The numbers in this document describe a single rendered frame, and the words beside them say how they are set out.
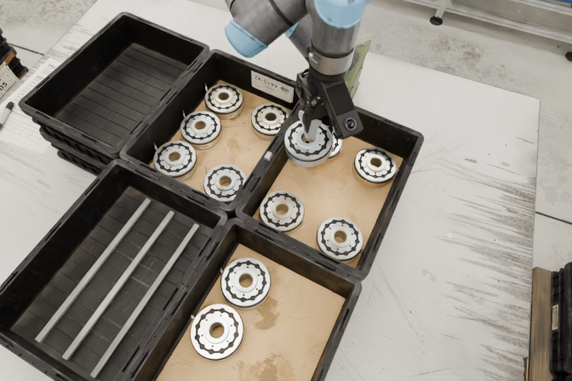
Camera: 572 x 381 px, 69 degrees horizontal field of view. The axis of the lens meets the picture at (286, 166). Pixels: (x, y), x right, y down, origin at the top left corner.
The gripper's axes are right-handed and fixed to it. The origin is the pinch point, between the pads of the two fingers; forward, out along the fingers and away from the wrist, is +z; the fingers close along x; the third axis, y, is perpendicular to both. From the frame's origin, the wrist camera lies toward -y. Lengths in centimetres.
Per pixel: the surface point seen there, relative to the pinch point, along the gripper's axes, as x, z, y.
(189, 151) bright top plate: 26.2, 13.6, 17.2
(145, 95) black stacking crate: 31, 17, 42
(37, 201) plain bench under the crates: 67, 29, 29
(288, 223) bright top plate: 12.4, 13.4, -10.1
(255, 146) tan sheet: 10.0, 16.6, 13.8
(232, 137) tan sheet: 14.3, 16.6, 18.9
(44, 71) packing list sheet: 57, 29, 77
